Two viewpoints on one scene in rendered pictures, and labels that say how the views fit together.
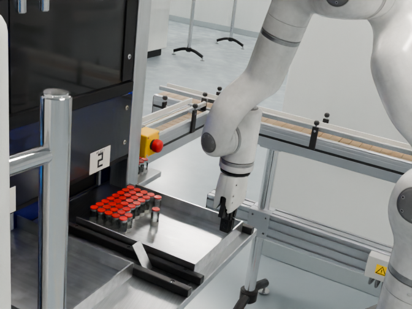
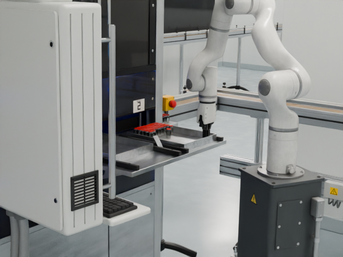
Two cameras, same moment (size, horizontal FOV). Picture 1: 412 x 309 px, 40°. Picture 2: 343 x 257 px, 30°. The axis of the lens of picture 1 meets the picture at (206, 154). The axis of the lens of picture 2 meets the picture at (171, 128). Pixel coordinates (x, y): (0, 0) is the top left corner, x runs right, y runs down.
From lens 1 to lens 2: 1.68 m
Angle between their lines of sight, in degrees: 14
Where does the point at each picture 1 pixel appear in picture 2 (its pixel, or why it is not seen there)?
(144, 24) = (160, 33)
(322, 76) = not seen: hidden behind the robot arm
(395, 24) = (261, 15)
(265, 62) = (212, 41)
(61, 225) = (113, 59)
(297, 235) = not seen: hidden behind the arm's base
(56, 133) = (111, 33)
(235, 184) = (206, 107)
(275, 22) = (214, 21)
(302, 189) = (298, 160)
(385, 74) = (254, 35)
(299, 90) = not seen: hidden behind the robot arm
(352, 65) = (322, 63)
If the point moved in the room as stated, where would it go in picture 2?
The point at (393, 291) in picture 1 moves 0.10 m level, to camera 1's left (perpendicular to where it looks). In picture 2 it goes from (269, 136) to (244, 134)
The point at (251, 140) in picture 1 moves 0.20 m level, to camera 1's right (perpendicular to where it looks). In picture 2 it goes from (212, 83) to (256, 85)
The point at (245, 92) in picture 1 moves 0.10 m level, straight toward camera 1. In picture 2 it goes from (204, 56) to (199, 59)
